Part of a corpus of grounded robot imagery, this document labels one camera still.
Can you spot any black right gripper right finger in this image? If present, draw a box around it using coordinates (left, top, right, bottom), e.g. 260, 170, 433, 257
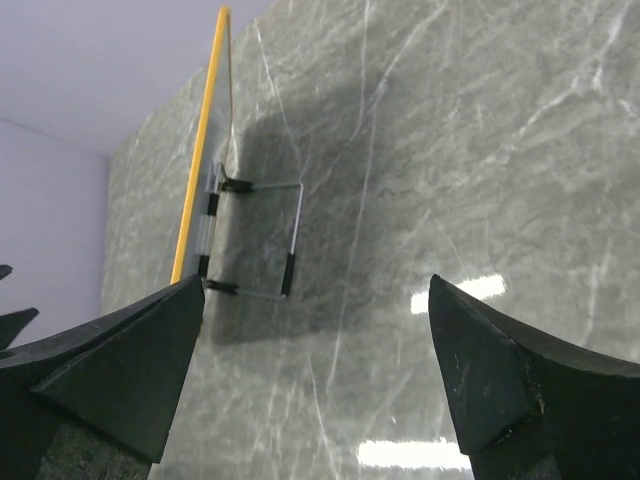
428, 275, 639, 479

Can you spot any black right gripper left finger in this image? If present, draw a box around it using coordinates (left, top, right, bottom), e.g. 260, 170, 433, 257
1, 275, 205, 479

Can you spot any yellow framed whiteboard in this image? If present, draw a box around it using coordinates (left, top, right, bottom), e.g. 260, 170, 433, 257
170, 6, 233, 283

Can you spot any metal wire whiteboard stand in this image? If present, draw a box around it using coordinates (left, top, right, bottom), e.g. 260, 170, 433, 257
196, 162, 305, 301

